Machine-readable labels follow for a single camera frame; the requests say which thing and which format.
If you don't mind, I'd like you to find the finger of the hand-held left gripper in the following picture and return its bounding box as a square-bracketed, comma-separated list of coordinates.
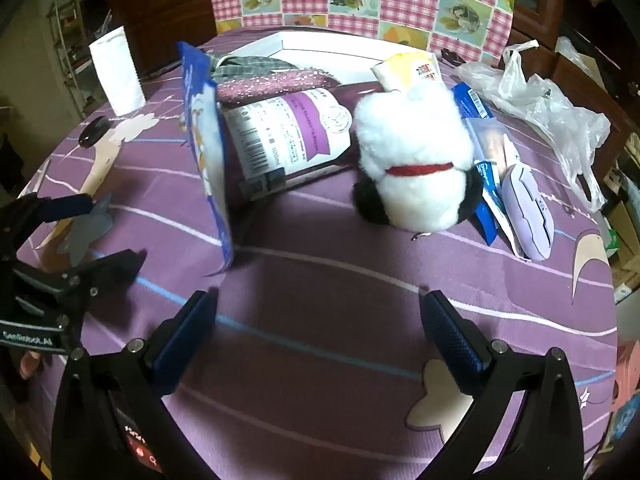
[50, 249, 147, 306]
[15, 193, 97, 227]

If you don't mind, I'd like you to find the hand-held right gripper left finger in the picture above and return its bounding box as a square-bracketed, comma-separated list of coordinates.
[52, 290, 219, 480]

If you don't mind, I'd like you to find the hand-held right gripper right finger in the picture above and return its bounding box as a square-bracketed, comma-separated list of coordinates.
[415, 290, 586, 480]

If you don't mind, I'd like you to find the blue and white snack packet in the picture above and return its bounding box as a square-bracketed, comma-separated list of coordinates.
[178, 41, 237, 277]

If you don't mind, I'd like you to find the white and black plush toy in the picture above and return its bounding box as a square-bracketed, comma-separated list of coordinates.
[351, 81, 485, 234]

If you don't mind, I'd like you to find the blue cotton pad pack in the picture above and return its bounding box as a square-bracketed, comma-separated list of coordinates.
[451, 81, 518, 247]

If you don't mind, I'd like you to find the purple label white bottle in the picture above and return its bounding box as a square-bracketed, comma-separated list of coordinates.
[222, 87, 354, 197]

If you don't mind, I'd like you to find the grey plaid cloth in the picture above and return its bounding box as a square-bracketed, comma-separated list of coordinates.
[209, 54, 303, 82]

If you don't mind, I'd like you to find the glittery pink pouch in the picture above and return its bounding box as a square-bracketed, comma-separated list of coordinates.
[215, 70, 342, 107]

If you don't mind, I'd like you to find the yellow and white packet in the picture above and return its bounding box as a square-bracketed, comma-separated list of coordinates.
[371, 52, 442, 94]

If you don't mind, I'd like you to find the white shallow box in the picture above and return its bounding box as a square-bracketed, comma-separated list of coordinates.
[224, 30, 437, 86]

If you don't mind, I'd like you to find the person's left hand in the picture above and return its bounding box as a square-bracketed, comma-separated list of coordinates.
[19, 350, 44, 381]

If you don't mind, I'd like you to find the black remote control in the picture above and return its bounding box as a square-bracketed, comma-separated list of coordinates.
[77, 115, 112, 149]

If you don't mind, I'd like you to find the purple striped tablecloth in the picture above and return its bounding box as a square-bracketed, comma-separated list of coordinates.
[17, 27, 621, 480]

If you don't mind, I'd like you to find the white paper roll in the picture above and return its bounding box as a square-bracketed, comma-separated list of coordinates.
[89, 26, 147, 117]

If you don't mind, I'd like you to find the glass door wooden cabinet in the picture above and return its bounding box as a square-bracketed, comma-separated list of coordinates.
[106, 0, 217, 77]

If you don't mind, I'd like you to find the clear plastic bag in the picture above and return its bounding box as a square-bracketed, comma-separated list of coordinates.
[456, 41, 612, 212]

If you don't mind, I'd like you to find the brown wooden cabinet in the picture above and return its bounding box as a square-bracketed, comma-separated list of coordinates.
[510, 0, 640, 93]

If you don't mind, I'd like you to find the metal wire rack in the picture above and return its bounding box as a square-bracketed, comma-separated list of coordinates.
[46, 0, 97, 122]

